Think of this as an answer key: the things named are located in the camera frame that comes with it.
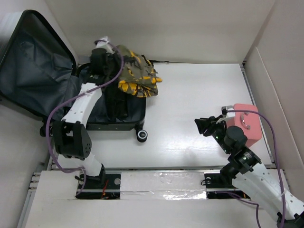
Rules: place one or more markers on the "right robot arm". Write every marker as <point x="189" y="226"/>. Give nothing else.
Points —
<point x="246" y="172"/>

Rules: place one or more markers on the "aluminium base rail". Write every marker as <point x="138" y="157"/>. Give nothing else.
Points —
<point x="143" y="199"/>

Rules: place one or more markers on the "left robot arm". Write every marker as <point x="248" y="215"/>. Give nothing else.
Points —
<point x="71" y="138"/>

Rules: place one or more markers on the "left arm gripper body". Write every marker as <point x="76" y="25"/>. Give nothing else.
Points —
<point x="114" y="65"/>

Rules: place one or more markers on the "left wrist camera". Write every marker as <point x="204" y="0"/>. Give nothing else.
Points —
<point x="104" y="42"/>

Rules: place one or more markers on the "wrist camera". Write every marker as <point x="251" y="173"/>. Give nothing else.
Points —
<point x="104" y="42"/>
<point x="227" y="113"/>

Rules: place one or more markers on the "pink box with metal handle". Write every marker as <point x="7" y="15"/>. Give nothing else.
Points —
<point x="250" y="124"/>

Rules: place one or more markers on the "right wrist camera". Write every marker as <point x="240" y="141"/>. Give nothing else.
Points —
<point x="227" y="113"/>

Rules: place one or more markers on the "camouflage clothing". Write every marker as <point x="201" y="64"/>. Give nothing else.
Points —
<point x="138" y="77"/>

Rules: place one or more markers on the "white space print suitcase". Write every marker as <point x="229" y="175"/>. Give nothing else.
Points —
<point x="39" y="73"/>

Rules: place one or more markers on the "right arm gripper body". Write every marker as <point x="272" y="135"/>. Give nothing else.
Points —
<point x="218" y="132"/>

